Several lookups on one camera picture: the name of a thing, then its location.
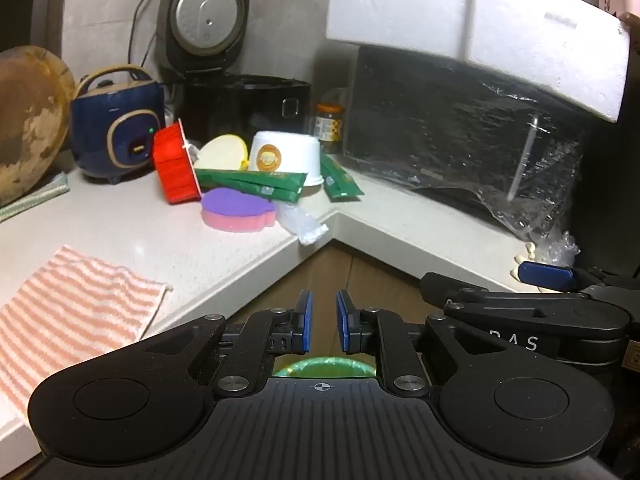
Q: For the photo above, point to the garlic cloves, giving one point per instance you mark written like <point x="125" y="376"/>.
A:
<point x="525" y="260"/>

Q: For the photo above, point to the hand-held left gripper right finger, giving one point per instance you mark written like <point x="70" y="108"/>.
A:
<point x="344" y="321"/>

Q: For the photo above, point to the yellow round lid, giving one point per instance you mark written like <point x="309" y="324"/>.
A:
<point x="222" y="152"/>

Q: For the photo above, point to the green striped cloth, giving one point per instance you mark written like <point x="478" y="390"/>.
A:
<point x="45" y="192"/>

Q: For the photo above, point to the red plastic cup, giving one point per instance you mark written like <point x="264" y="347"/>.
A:
<point x="172" y="165"/>

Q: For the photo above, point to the clear plastic wrapper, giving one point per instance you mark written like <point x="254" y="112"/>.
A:
<point x="300" y="222"/>

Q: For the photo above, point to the white paper bowl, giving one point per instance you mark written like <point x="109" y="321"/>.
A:
<point x="295" y="155"/>

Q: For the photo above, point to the orange striped cloth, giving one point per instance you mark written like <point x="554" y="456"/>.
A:
<point x="65" y="315"/>

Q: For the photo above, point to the crumpled clear plastic bag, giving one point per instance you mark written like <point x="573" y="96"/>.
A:
<point x="560" y="250"/>

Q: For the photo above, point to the green packet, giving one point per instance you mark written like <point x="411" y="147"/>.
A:
<point x="250" y="191"/>
<point x="345" y="175"/>
<point x="250" y="177"/>
<point x="334" y="191"/>

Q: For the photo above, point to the black oven wrapped in plastic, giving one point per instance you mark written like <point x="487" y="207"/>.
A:
<point x="450" y="125"/>

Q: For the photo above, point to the purple and pink sponge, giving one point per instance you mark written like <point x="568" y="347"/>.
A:
<point x="235" y="207"/>

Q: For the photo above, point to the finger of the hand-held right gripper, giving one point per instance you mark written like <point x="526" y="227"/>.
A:
<point x="545" y="275"/>
<point x="450" y="287"/>

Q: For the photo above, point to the round wooden cutting board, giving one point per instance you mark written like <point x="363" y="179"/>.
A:
<point x="25" y="120"/>

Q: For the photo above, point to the white styrofoam block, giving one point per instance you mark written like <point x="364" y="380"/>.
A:
<point x="395" y="5"/>
<point x="550" y="45"/>

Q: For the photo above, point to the blue rice cooker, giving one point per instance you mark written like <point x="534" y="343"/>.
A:
<point x="110" y="115"/>

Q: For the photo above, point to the glass jar with orange lid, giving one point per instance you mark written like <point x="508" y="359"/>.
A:
<point x="328" y="127"/>

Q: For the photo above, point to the black rice cooker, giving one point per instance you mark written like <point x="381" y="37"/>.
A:
<point x="240" y="105"/>

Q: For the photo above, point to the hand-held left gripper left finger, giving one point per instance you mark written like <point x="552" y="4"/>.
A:
<point x="305" y="321"/>

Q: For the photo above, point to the green trash bin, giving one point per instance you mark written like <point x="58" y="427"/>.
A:
<point x="325" y="367"/>

